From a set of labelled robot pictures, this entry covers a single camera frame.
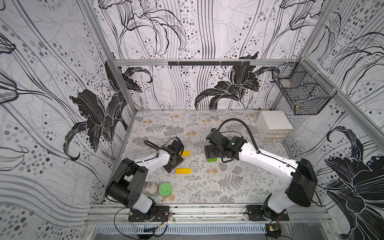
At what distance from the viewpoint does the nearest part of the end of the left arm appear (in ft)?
2.20

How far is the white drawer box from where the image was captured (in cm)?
93

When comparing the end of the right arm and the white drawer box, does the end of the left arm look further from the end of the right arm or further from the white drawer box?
the white drawer box

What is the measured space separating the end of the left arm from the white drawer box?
1.80 feet
